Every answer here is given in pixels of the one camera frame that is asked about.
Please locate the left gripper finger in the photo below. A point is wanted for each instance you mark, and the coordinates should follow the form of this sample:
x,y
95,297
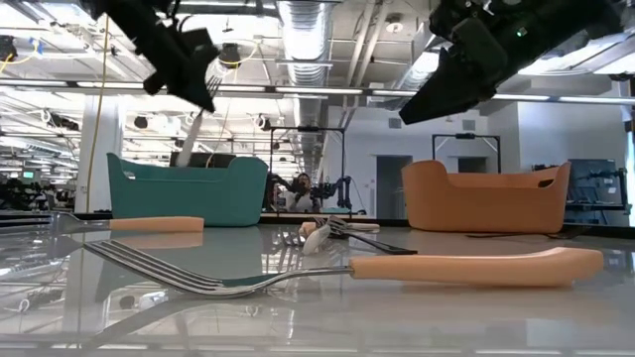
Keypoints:
x,y
196,79
158,85

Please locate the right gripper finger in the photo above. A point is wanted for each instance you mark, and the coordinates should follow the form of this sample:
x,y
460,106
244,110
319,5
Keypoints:
x,y
461,74

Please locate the orange plastic bin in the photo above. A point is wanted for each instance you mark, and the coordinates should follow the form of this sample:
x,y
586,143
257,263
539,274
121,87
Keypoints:
x,y
486,208

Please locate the black metal fork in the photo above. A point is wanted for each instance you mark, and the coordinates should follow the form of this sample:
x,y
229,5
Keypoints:
x,y
392,249

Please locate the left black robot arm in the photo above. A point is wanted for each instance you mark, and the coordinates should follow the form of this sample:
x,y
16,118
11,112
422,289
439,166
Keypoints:
x,y
124,7

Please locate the black background robot arm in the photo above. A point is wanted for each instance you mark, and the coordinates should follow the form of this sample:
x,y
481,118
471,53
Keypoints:
x,y
275,191
344,191

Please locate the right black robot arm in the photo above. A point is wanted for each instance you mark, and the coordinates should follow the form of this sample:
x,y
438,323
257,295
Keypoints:
x,y
590,20

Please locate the dark monitor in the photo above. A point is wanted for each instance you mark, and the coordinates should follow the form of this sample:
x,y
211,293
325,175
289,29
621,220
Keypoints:
x,y
218,159

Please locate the round ceiling sensor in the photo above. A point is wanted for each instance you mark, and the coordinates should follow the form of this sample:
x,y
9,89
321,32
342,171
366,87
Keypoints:
x,y
394,24

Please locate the teal plastic bin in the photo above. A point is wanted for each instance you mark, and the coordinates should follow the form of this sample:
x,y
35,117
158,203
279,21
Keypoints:
x,y
188,198

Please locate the grey door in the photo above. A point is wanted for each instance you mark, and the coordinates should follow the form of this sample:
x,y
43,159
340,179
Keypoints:
x,y
392,188

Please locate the green exit sign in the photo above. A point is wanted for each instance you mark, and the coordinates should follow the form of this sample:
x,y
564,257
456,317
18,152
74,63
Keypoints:
x,y
28,174

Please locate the person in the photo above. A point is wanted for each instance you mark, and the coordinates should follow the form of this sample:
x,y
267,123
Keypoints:
x,y
300,201

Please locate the silver ceiling duct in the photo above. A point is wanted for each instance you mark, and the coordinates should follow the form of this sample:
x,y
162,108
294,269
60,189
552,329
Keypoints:
x,y
421,74
303,39

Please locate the black overhead camera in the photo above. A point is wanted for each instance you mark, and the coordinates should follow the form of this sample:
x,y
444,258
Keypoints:
x,y
229,55

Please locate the wall air vent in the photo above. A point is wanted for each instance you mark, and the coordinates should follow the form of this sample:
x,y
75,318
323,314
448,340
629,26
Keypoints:
x,y
469,125
395,123

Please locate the black metal frame stand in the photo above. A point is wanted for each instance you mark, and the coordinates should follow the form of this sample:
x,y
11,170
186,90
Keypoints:
x,y
466,136
307,129

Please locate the black table edge frame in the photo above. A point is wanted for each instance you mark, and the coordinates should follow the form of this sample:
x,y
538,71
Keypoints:
x,y
605,230

